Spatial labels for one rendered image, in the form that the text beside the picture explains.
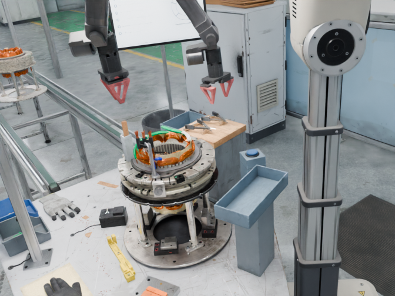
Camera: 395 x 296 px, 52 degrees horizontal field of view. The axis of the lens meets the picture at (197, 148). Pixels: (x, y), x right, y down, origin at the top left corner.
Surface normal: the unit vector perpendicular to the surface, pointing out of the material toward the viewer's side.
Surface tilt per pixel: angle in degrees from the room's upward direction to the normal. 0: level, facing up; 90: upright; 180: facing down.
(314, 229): 90
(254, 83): 90
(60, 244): 0
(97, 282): 0
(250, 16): 90
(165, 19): 83
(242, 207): 0
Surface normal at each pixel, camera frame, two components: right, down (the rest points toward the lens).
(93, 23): -0.01, 0.91
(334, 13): 0.00, 0.72
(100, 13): 0.13, 0.82
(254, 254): -0.58, 0.42
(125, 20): 0.13, 0.33
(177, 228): -0.10, -0.89
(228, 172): 0.72, 0.25
